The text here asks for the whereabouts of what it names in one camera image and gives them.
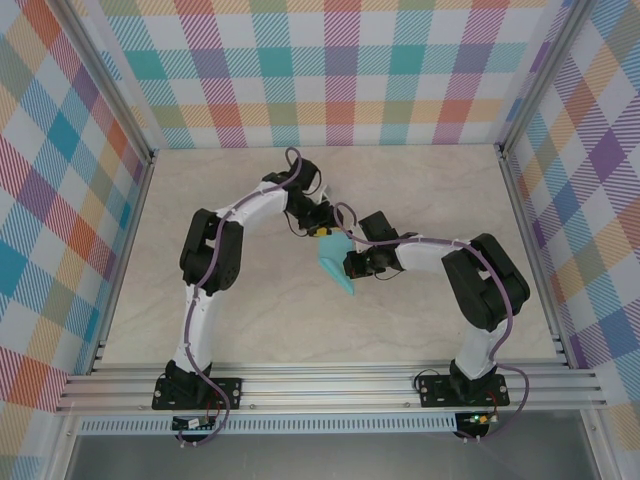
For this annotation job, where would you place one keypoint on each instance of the teal cloth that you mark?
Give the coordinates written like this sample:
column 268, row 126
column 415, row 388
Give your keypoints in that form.
column 332, row 255

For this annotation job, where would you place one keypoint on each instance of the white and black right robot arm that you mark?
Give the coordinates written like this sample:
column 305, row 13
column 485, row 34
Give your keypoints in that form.
column 475, row 285

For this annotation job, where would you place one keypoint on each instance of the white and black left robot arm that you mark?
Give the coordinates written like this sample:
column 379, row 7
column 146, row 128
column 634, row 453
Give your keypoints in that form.
column 210, row 250

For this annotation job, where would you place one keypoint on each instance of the circuit board with lit LED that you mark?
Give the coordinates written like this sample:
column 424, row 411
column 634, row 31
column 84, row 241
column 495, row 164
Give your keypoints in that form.
column 477, row 419

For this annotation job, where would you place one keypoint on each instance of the grey metal panel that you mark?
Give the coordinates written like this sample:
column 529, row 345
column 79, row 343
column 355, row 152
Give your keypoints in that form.
column 325, row 460

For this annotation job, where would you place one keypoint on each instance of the small black circuit board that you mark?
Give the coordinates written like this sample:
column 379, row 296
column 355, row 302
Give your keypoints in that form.
column 187, row 424

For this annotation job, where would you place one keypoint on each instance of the aluminium crossbar rail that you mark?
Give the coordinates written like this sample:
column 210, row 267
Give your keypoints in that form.
column 325, row 387

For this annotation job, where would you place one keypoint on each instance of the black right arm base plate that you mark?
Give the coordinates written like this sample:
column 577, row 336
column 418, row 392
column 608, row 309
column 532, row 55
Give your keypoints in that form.
column 432, row 395

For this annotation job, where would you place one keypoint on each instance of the aluminium side rail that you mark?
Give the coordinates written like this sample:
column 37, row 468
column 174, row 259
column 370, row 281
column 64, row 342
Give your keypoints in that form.
column 531, row 250
column 126, row 250

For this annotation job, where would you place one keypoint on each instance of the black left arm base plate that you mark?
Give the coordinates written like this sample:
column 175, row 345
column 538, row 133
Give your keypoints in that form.
column 230, row 392

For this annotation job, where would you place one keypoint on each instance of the aluminium frame post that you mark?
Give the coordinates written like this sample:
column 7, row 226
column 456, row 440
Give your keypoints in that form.
column 537, row 75
column 109, row 75

